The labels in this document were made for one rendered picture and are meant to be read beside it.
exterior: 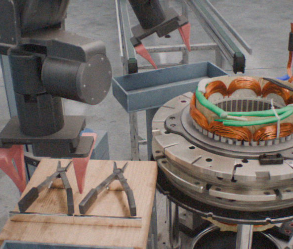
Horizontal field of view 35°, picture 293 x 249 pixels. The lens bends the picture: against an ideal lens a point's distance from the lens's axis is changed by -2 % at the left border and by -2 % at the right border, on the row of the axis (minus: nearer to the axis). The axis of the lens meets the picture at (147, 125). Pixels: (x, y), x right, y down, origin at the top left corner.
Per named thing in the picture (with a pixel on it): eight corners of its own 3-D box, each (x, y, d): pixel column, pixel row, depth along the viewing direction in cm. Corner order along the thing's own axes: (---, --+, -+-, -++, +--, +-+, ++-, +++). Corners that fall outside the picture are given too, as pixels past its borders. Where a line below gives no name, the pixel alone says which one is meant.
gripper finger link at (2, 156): (52, 205, 61) (41, 143, 57) (0, 204, 62) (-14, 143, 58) (63, 177, 67) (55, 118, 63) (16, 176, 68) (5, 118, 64)
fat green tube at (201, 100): (227, 124, 68) (228, 112, 67) (200, 125, 68) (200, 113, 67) (215, 85, 81) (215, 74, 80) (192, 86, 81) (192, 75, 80)
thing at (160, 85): (206, 159, 128) (208, 60, 114) (226, 180, 119) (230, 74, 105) (119, 181, 120) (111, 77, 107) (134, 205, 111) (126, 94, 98)
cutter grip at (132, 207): (137, 216, 60) (136, 206, 59) (130, 217, 60) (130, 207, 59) (133, 198, 64) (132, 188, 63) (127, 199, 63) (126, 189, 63)
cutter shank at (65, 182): (72, 193, 64) (72, 189, 64) (67, 194, 64) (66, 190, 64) (64, 171, 69) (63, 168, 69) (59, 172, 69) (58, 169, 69)
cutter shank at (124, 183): (132, 195, 63) (132, 191, 63) (127, 196, 63) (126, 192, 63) (120, 172, 68) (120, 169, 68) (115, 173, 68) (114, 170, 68)
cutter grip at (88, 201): (84, 215, 61) (83, 205, 60) (79, 214, 61) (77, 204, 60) (98, 197, 64) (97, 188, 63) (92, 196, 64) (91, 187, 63)
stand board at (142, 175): (144, 261, 58) (143, 247, 57) (0, 253, 60) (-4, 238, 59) (157, 173, 76) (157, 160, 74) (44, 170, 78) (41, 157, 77)
